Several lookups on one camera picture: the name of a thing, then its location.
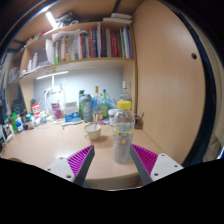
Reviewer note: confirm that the ceiling tube light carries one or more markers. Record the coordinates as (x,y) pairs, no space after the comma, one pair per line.
(51,19)

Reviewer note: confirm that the pink pouch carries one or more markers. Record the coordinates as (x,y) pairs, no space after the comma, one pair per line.
(56,111)

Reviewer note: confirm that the white-lidded jar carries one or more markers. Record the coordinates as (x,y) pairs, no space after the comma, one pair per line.
(112,116)

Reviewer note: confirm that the slim green glass bottle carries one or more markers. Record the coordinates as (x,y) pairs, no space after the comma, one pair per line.
(104,105)

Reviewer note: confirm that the clear glass liquor bottle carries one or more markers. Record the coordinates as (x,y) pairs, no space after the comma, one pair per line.
(125,93)

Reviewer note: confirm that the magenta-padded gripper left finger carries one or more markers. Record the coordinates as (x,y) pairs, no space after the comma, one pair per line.
(78,160)

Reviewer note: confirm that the yellow-capped clear drink bottle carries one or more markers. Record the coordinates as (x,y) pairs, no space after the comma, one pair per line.
(123,133)

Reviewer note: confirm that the red and white canister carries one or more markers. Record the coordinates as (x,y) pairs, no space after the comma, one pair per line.
(36,110)

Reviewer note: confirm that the yellow-capped blue-label bottle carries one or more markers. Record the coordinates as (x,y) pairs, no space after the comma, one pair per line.
(96,103)

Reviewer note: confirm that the wooden shelf unit with books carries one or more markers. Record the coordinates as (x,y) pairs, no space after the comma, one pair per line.
(93,43)

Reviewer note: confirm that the white desk lamp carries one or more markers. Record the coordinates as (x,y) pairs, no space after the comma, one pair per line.
(53,88)

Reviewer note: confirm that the grey shaker bottle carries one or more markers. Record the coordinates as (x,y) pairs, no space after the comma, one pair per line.
(86,108)

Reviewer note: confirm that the blue and white box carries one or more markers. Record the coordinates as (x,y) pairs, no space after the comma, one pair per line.
(71,112)

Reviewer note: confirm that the under-shelf light strip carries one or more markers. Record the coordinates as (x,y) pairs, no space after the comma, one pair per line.
(51,75)

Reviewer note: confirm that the white ceramic mug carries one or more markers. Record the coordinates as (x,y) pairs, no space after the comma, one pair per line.
(92,132)

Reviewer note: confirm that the tall green bottle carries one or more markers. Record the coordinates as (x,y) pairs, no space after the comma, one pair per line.
(80,103)

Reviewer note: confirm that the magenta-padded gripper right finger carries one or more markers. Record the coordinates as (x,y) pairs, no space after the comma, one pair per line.
(148,160)

